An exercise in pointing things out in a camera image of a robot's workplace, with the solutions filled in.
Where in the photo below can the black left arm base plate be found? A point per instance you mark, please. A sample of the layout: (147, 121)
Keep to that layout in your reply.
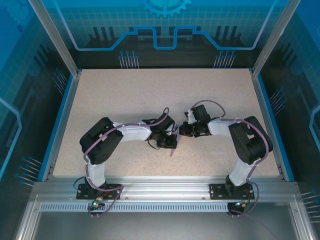
(82, 194)

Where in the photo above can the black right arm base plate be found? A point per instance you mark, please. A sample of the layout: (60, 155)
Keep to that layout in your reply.
(217, 193)

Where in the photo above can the lavender paper sheet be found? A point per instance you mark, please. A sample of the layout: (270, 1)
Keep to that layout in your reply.
(173, 152)

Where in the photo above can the aluminium table side rail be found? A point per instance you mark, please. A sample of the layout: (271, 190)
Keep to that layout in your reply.
(64, 125)
(267, 125)

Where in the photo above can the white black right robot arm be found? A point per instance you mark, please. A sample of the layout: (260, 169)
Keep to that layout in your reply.
(250, 140)

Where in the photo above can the aluminium lower frame rail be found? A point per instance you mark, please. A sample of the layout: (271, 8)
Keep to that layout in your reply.
(300, 220)
(27, 220)

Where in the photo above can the aluminium frame post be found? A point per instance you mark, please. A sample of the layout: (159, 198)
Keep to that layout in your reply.
(60, 42)
(268, 42)

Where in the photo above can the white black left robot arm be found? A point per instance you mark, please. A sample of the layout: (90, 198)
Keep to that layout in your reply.
(100, 142)

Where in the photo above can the blue table edge strip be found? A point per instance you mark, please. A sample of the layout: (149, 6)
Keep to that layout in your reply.
(272, 125)
(58, 125)

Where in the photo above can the aluminium rail beam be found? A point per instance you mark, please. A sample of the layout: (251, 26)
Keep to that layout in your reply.
(165, 187)

